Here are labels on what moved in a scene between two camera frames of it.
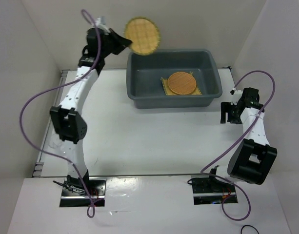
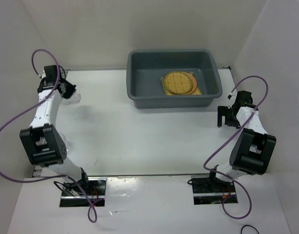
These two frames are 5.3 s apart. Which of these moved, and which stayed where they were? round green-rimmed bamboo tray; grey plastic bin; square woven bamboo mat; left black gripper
Moved: left black gripper; round green-rimmed bamboo tray
Stayed: square woven bamboo mat; grey plastic bin
